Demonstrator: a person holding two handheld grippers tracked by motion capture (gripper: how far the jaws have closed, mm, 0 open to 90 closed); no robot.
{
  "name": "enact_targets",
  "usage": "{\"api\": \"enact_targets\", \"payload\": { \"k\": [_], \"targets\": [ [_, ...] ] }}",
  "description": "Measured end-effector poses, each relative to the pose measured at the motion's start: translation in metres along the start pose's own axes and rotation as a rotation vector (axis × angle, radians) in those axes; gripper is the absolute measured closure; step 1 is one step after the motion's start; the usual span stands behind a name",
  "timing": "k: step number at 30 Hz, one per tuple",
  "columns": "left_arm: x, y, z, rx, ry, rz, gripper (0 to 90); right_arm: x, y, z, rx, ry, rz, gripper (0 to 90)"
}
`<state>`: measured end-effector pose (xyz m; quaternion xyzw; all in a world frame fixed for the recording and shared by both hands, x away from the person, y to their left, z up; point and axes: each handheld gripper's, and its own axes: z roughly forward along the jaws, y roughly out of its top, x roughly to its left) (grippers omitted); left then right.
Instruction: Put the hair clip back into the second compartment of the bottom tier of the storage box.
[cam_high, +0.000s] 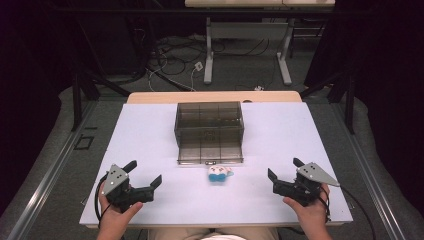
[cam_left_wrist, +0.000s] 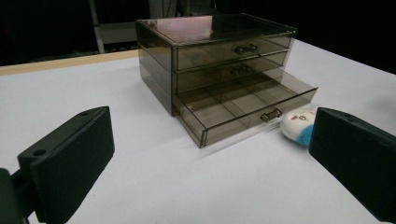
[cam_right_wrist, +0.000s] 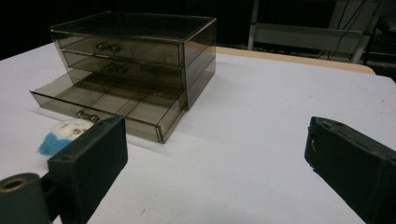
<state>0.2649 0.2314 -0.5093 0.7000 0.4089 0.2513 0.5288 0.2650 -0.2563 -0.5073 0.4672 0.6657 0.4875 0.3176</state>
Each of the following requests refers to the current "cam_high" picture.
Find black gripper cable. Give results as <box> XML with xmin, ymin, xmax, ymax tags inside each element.
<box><xmin>318</xmin><ymin>185</ymin><xmax>378</xmax><ymax>240</ymax></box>
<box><xmin>93</xmin><ymin>173</ymin><xmax>112</xmax><ymax>229</ymax></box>

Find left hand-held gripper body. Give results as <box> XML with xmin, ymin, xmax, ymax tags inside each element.
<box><xmin>101</xmin><ymin>163</ymin><xmax>156</xmax><ymax>214</ymax></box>

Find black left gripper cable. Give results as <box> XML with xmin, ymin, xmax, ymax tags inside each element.
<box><xmin>93</xmin><ymin>173</ymin><xmax>112</xmax><ymax>229</ymax></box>

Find transparent grey drawer box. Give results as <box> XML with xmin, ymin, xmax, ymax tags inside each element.
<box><xmin>173</xmin><ymin>101</ymin><xmax>245</xmax><ymax>166</ymax></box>

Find white desk with metal legs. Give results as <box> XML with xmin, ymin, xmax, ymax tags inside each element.
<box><xmin>184</xmin><ymin>0</ymin><xmax>336</xmax><ymax>86</ymax></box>

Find white and blue plush toy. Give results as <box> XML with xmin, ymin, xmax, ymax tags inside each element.
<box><xmin>207</xmin><ymin>165</ymin><xmax>235</xmax><ymax>184</ymax></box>

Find person's left hand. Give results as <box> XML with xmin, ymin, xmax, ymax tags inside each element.
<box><xmin>97</xmin><ymin>181</ymin><xmax>145</xmax><ymax>232</ymax></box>

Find aluminium floor rail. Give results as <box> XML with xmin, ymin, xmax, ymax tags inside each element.
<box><xmin>329</xmin><ymin>99</ymin><xmax>408</xmax><ymax>240</ymax></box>
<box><xmin>5</xmin><ymin>99</ymin><xmax>98</xmax><ymax>240</ymax></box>

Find person's beige trousers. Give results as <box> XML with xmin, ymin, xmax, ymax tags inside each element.
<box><xmin>147</xmin><ymin>226</ymin><xmax>280</xmax><ymax>240</ymax></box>

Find person's right hand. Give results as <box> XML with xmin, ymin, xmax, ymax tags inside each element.
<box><xmin>282</xmin><ymin>182</ymin><xmax>332</xmax><ymax>232</ymax></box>

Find black metal stand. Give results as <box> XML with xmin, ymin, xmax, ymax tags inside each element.
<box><xmin>70</xmin><ymin>64</ymin><xmax>132</xmax><ymax>133</ymax></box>
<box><xmin>299</xmin><ymin>68</ymin><xmax>356</xmax><ymax>135</ymax></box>

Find tangle of floor cables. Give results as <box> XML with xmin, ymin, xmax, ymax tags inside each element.
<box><xmin>133</xmin><ymin>28</ymin><xmax>281</xmax><ymax>93</ymax></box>

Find white table cover sheet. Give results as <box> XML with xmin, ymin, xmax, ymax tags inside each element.
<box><xmin>79</xmin><ymin>101</ymin><xmax>354</xmax><ymax>226</ymax></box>

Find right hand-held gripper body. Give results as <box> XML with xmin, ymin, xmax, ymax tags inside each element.
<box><xmin>272</xmin><ymin>161</ymin><xmax>341</xmax><ymax>207</ymax></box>

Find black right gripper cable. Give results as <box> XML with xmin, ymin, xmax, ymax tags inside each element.
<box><xmin>318</xmin><ymin>185</ymin><xmax>378</xmax><ymax>240</ymax></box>

